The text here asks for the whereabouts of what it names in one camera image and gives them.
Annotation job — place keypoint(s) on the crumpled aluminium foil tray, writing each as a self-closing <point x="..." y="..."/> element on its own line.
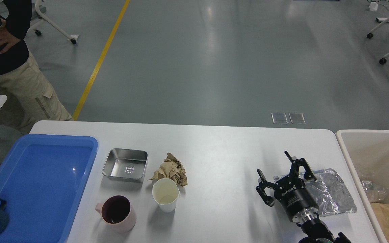
<point x="330" y="193"/>

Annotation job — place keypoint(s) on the grey office chair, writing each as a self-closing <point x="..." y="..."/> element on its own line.
<point x="44" y="17"/>

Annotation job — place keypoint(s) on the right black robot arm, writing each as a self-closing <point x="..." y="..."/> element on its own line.
<point x="315" y="229"/>

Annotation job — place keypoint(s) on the square stainless steel tray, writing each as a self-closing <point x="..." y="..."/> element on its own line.
<point x="125" y="165"/>

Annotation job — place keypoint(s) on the blue plastic tray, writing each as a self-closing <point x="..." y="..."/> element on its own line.
<point x="42" y="179"/>

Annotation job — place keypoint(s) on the pink ribbed mug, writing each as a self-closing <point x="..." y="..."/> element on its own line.
<point x="118" y="213"/>

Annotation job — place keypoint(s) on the left floor socket plate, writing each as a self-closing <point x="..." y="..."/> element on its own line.
<point x="279" y="118"/>

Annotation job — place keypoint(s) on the right floor socket plate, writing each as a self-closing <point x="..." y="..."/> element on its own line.
<point x="297" y="118"/>

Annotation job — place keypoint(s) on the beige plastic waste bin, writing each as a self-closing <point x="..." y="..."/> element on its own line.
<point x="366" y="153"/>

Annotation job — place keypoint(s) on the clear plastic wrap in bin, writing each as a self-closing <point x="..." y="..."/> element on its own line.
<point x="374" y="191"/>

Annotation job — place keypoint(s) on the crumpled brown paper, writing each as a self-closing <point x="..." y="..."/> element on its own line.
<point x="171" y="168"/>

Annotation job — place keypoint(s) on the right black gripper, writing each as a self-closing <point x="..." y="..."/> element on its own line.
<point x="294" y="199"/>

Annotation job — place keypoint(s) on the white paper cup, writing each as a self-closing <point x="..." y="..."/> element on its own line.
<point x="166" y="193"/>

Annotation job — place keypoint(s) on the person in beige trousers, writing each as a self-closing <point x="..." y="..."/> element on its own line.
<point x="30" y="96"/>

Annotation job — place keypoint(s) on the floor socket plate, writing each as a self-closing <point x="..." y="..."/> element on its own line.
<point x="279" y="118"/>
<point x="297" y="118"/>

